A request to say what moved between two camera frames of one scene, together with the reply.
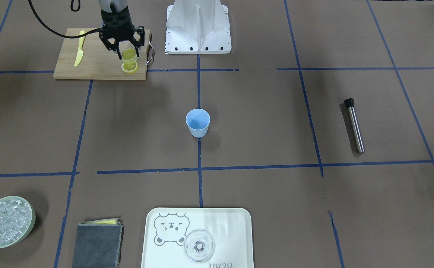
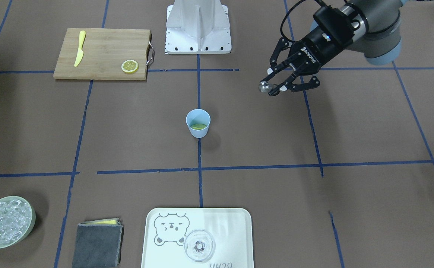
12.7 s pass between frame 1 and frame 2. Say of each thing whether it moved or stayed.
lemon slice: moved
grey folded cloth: stayed
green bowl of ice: stayed
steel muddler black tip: moved
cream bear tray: stayed
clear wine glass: stayed
